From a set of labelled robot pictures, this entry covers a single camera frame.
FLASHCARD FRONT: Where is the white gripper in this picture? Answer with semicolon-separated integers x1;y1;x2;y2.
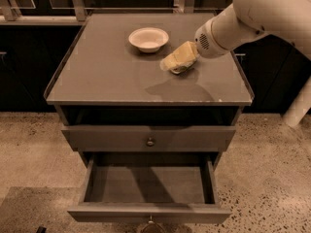
159;19;228;71

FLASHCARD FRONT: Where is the green 7up can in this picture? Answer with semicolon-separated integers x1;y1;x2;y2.
170;62;194;75

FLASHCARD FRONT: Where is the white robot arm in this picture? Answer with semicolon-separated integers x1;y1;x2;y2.
160;0;311;74

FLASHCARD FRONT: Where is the grey drawer cabinet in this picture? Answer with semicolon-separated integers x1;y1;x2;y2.
45;14;254;161

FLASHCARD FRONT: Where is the brass top drawer knob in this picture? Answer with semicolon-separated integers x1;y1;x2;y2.
146;138;156;147

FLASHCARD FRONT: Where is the brass drawer knob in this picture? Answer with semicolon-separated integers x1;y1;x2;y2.
141;216;166;233
146;138;156;147

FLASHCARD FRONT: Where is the top grey drawer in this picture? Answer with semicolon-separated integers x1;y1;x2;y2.
62;125;235;152

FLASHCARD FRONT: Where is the open middle grey drawer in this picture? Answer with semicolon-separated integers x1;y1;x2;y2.
68;152;230;223

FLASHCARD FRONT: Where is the brass middle drawer knob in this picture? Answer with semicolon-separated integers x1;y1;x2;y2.
141;216;166;233

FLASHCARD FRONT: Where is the white paper bowl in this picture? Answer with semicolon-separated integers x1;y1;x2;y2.
128;27;169;53

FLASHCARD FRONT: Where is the metal railing with glass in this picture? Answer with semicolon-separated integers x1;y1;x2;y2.
0;0;232;25

